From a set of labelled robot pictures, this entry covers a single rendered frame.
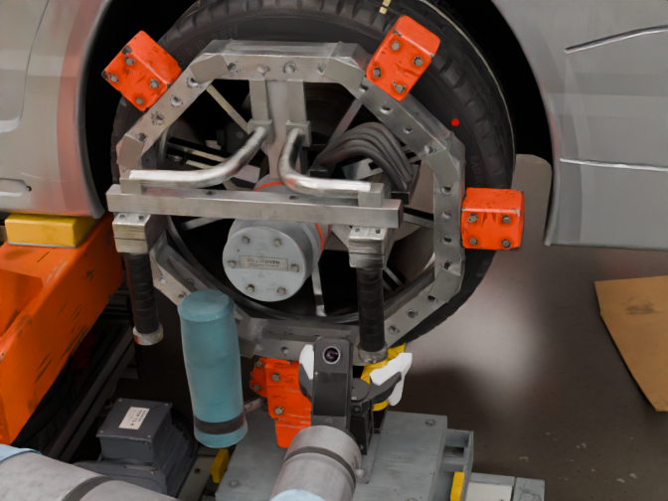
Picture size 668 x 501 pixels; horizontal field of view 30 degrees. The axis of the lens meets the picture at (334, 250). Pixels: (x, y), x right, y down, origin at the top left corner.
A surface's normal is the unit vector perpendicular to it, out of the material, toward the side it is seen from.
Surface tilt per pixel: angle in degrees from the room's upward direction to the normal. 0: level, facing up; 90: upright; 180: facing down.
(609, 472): 0
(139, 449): 90
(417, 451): 0
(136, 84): 90
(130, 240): 90
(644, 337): 2
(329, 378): 57
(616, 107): 90
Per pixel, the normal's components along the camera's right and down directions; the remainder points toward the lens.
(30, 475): -0.03, -0.91
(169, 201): -0.21, 0.50
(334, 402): -0.18, -0.05
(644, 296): 0.00, -0.75
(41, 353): 0.98, 0.06
